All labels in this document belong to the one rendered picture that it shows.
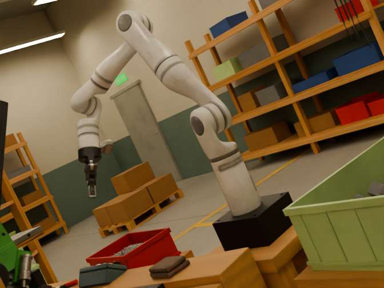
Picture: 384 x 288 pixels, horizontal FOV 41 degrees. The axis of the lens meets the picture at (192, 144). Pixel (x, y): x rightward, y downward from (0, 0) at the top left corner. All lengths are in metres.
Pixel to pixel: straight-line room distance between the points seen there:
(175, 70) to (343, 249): 0.70
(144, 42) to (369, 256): 0.89
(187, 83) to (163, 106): 8.44
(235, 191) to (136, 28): 0.58
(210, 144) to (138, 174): 6.94
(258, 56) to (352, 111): 1.52
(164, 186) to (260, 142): 1.67
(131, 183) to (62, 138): 3.69
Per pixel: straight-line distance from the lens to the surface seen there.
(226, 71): 7.70
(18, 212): 4.59
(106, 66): 1.74
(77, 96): 1.77
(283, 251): 1.40
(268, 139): 7.65
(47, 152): 11.47
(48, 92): 11.82
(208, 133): 1.46
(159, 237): 1.88
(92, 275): 1.70
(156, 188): 8.05
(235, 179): 1.49
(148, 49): 1.61
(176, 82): 1.55
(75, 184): 11.57
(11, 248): 1.65
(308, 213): 1.26
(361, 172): 1.54
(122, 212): 7.66
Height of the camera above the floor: 1.29
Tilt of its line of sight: 4 degrees down
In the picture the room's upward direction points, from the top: 25 degrees counter-clockwise
